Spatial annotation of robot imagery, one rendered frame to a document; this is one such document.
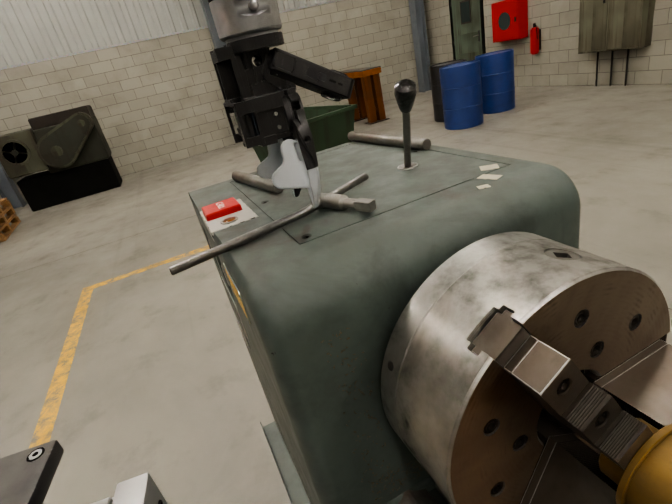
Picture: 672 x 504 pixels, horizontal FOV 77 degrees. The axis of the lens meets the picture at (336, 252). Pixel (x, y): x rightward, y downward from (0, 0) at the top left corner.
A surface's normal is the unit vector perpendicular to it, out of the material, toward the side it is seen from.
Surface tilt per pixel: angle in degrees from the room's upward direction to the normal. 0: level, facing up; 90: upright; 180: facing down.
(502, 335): 31
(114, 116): 90
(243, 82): 90
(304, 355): 90
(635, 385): 1
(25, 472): 0
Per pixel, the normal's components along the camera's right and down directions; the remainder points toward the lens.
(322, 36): 0.38, 0.33
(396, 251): 0.17, -0.35
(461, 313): -0.66, -0.55
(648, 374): -0.23, -0.87
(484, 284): -0.49, -0.72
